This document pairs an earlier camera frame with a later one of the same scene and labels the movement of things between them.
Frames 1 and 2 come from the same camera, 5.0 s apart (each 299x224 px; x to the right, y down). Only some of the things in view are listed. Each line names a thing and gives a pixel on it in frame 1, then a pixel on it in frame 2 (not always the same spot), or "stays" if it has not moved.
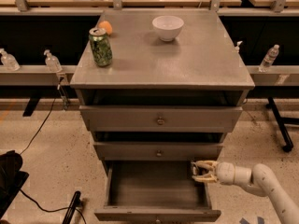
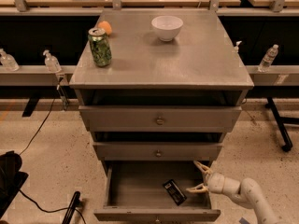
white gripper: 226,173 to 215,183
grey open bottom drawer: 155,191 stays
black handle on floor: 75,203 stays
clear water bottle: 269,59 stays
